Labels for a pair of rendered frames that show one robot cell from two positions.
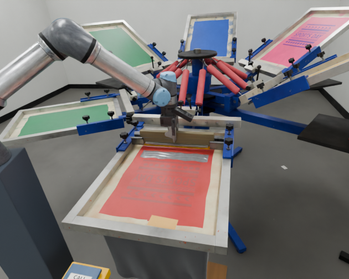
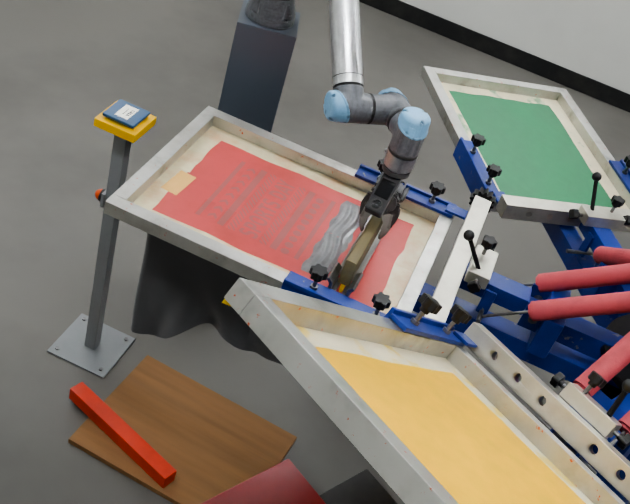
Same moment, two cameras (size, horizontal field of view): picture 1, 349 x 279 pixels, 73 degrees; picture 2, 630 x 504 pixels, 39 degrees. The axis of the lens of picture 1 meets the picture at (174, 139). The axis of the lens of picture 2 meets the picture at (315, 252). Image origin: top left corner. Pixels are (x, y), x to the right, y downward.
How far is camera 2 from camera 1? 2.17 m
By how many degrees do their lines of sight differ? 68
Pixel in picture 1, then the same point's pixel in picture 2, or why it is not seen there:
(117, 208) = (222, 155)
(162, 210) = (200, 188)
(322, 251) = not seen: outside the picture
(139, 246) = not seen: hidden behind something
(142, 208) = (212, 173)
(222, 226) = (137, 210)
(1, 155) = (265, 16)
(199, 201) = (201, 223)
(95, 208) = (231, 139)
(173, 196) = (223, 204)
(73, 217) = (212, 113)
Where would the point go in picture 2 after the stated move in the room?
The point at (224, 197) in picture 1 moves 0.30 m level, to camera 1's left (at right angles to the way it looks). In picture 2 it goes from (186, 232) to (210, 166)
